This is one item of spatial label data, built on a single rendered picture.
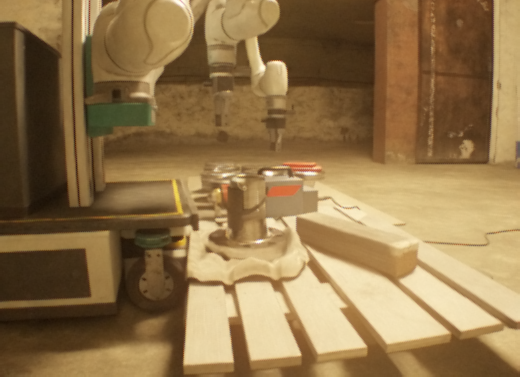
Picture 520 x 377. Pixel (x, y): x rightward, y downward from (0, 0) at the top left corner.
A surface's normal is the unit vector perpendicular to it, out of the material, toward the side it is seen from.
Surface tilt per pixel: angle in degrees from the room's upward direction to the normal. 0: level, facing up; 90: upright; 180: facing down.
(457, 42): 90
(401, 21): 90
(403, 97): 90
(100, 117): 90
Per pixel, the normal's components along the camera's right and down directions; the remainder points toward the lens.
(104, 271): 0.26, 0.15
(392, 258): -0.83, 0.08
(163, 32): 0.65, 0.16
